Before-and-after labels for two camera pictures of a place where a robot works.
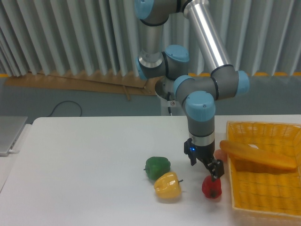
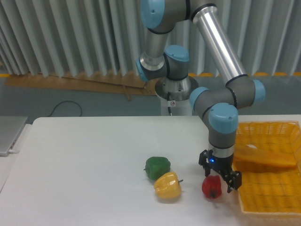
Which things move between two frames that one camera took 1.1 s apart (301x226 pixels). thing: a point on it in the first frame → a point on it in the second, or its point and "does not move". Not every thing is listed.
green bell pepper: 156,166 does not move
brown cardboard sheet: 121,84 does not move
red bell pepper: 211,189 does not move
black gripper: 205,153 → 208,159
